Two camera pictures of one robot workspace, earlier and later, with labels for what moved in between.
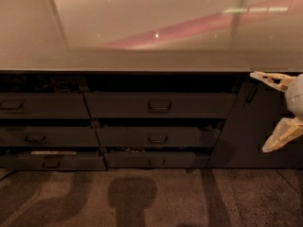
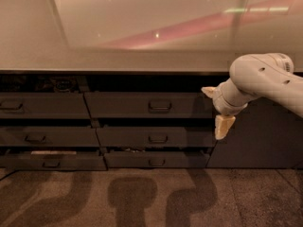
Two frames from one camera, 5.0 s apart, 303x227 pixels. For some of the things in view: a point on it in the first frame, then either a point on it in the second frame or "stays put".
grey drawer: [83, 163] stays put
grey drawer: [160, 105] stays put
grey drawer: [156, 160] stays put
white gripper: [295, 96] → [222, 105]
